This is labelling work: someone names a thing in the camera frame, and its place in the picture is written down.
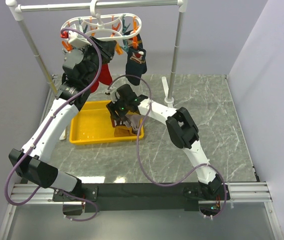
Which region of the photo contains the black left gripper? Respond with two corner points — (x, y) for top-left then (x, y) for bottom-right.
(79, 35), (117, 87)

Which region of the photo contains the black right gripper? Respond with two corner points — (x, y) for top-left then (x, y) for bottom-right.
(106, 95), (129, 122)

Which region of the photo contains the red penguin sock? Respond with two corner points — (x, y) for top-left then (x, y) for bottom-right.
(90, 78), (99, 93)

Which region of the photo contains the red sock with stripes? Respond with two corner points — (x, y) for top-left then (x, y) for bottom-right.
(98, 64), (113, 86)

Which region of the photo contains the white clip hanger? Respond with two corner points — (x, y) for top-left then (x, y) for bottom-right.
(61, 0), (142, 45)

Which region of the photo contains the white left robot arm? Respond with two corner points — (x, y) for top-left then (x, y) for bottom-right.
(8, 37), (116, 201)

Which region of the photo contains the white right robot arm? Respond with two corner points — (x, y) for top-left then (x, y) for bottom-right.
(105, 84), (227, 200)

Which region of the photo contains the brown striped grey sock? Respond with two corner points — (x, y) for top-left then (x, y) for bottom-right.
(111, 114), (142, 135)

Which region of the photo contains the mustard yellow sock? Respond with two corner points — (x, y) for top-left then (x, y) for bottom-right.
(114, 127), (137, 138)

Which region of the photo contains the yellow plastic bin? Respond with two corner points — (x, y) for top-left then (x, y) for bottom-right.
(69, 100), (137, 145)

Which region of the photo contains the dark navy hanging sock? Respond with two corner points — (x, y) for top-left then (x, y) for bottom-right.
(125, 34), (147, 86)

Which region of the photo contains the white and silver drying rack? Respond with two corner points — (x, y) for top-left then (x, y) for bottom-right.
(5, 0), (189, 141)

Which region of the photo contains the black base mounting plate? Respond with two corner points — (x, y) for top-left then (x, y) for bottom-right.
(52, 182), (232, 213)

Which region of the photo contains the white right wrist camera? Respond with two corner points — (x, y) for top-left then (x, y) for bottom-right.
(105, 86), (119, 103)

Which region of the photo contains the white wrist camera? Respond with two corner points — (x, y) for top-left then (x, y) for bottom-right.
(60, 31), (91, 49)
(105, 86), (119, 103)

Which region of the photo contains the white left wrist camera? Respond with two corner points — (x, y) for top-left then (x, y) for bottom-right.
(60, 31), (91, 49)

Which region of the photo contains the aluminium rail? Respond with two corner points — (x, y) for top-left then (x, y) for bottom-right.
(10, 182), (273, 205)

